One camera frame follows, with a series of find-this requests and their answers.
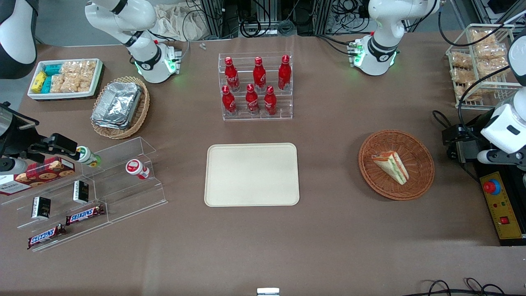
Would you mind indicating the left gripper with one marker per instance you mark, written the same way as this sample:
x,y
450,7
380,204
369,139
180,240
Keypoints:
x,y
473,137

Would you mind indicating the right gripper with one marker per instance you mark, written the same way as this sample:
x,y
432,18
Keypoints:
x,y
18,140

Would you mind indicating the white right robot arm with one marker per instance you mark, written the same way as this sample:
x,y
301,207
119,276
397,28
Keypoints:
x,y
139,49

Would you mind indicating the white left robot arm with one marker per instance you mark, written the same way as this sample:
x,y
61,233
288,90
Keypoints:
x,y
382,49

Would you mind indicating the round brown wicker basket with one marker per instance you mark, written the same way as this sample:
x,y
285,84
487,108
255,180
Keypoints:
x,y
419,181

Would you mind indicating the wrapped triangle sandwich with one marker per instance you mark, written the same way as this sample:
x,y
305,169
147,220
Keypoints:
x,y
392,166

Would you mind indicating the oval wicker basket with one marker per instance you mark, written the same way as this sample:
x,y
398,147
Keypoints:
x,y
139,111

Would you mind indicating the beige rectangular tray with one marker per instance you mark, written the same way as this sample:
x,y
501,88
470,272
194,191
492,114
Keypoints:
x,y
251,174

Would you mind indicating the red tartan cookie box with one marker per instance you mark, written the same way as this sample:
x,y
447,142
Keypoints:
x,y
41,174

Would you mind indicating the black mat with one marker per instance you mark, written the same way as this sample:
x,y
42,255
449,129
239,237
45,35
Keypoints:
x,y
483,168

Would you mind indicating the green sunflower yoghurt cup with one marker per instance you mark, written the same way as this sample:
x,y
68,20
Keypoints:
x,y
88,156

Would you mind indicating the small black chocolate box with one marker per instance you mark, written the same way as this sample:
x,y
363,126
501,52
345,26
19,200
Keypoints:
x,y
41,207
81,192

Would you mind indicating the clear fried snack packet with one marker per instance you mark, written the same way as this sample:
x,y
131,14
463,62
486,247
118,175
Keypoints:
x,y
461,61
493,68
466,92
483,37
461,76
491,52

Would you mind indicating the white rectangular snack bin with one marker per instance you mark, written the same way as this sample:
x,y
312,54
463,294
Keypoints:
x,y
37,95

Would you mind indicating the teal snack packet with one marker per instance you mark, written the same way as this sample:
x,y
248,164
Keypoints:
x,y
52,69
46,84

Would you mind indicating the clear rice cracker packet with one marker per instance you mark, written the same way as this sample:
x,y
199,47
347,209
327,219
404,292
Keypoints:
x,y
80,68
57,83
80,83

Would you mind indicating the yellow snack packet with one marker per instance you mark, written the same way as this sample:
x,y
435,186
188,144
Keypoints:
x,y
38,82

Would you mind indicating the Snickers chocolate bar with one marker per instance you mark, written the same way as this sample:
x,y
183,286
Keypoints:
x,y
85,214
46,237

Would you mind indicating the yellow emergency stop box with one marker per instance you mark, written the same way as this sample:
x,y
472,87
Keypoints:
x,y
503,205

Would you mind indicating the stacked aluminium foil containers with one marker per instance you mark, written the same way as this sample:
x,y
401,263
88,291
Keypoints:
x,y
117,105

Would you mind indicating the clear acrylic tiered stand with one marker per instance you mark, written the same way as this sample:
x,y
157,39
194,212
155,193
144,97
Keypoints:
x,y
123,197

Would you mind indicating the red lid yoghurt cup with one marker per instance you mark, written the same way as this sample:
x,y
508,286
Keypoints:
x,y
135,168

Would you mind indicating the crumpled beige cloth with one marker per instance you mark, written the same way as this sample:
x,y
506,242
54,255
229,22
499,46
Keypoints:
x,y
172,22

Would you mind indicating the clear acrylic bottle rack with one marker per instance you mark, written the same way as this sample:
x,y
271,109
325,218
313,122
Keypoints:
x,y
283,105

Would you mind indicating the red cola bottle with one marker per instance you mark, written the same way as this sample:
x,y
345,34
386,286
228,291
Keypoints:
x,y
228,102
259,76
252,101
270,102
284,74
232,76

